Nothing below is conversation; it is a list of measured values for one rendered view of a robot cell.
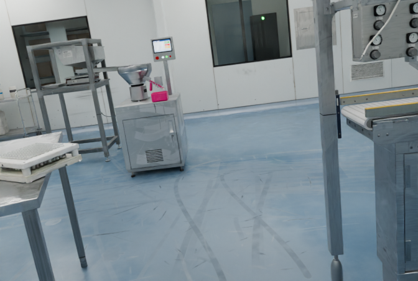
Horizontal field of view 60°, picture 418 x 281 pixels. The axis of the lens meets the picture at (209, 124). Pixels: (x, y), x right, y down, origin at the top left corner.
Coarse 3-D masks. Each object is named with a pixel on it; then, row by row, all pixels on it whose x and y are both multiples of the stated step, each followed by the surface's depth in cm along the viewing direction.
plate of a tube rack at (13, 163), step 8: (64, 144) 145; (72, 144) 143; (48, 152) 135; (56, 152) 135; (64, 152) 138; (0, 160) 132; (8, 160) 131; (16, 160) 129; (24, 160) 128; (32, 160) 127; (40, 160) 129; (24, 168) 124
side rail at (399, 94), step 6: (408, 90) 158; (414, 90) 158; (360, 96) 159; (366, 96) 159; (372, 96) 158; (378, 96) 158; (384, 96) 158; (390, 96) 158; (396, 96) 158; (402, 96) 158; (408, 96) 158; (342, 102) 159; (348, 102) 159; (354, 102) 159; (360, 102) 159; (366, 102) 159
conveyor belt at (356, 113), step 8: (360, 104) 158; (368, 104) 156; (376, 104) 154; (384, 104) 152; (344, 112) 156; (352, 112) 149; (360, 112) 144; (416, 112) 134; (352, 120) 148; (360, 120) 139; (368, 128) 136
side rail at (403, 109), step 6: (378, 108) 132; (384, 108) 132; (390, 108) 132; (396, 108) 132; (402, 108) 132; (408, 108) 132; (414, 108) 132; (366, 114) 133; (372, 114) 133; (378, 114) 133; (384, 114) 133; (390, 114) 133
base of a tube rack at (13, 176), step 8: (64, 160) 139; (72, 160) 141; (0, 168) 139; (40, 168) 132; (48, 168) 132; (56, 168) 137; (0, 176) 132; (8, 176) 130; (16, 176) 127; (32, 176) 126; (40, 176) 129
